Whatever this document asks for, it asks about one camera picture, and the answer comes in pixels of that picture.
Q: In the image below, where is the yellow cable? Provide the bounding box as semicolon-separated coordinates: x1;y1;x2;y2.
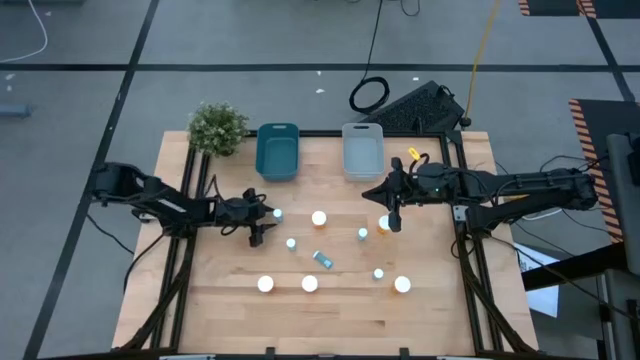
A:
462;0;503;126

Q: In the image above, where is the black aluminium table frame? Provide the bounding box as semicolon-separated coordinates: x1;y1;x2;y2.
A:
112;128;540;360

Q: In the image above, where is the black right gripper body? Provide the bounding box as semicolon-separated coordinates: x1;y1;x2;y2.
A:
401;160;454;206

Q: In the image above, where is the large hazard-striped black mat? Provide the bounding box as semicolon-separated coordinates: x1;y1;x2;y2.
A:
568;98;640;245

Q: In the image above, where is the small green potted plant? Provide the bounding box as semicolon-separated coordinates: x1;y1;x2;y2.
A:
187;101;250;159

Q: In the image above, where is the white floor cable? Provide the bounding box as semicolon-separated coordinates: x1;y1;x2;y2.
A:
0;0;49;64

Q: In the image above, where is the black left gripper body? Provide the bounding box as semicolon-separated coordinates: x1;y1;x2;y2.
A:
214;196;267;236

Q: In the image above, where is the white paper sheet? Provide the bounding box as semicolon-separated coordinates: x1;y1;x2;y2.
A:
513;242;561;319

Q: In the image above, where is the black coiled cable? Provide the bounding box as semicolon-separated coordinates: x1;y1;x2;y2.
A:
348;0;391;116

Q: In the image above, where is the dark diagonal beam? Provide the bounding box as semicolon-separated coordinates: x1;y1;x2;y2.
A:
521;243;629;292

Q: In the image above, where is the white cable loop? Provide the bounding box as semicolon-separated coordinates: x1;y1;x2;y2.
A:
522;207;564;222

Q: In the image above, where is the grey-blue floor object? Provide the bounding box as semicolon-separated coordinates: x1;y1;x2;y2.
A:
0;103;33;120

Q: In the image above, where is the grey cabinet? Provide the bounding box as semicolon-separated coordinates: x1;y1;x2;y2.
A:
606;132;640;277

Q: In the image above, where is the teal plastic bin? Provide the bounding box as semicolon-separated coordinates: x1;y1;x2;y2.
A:
255;122;301;183

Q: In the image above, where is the grey translucent plastic bin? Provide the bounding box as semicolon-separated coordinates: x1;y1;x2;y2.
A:
341;122;387;182

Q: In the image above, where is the small hazard-striped black mat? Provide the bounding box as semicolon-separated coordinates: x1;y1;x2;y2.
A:
518;0;640;20

